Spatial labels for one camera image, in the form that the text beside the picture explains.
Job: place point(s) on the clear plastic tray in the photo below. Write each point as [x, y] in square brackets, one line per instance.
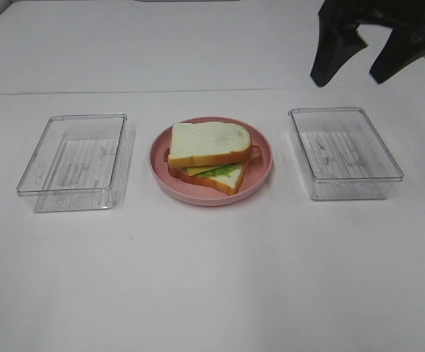
[341, 155]
[81, 162]

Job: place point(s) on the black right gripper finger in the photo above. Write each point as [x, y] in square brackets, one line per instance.
[400, 50]
[337, 44]

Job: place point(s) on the bread slice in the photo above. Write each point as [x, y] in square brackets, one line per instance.
[223, 183]

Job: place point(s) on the yellow cheese slice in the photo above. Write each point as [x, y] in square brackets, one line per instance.
[194, 170]

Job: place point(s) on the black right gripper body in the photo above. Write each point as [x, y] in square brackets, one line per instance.
[403, 16]

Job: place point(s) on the clear plastic tray right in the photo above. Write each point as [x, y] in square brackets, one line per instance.
[341, 155]

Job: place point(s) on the bacon strip tray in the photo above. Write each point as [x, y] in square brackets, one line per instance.
[255, 153]
[166, 154]

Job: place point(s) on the clear plastic tray left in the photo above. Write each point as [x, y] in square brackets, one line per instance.
[81, 162]

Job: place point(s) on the green lettuce leaf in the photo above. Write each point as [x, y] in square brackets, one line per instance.
[223, 170]

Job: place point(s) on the bread slice tray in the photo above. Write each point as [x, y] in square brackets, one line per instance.
[208, 143]

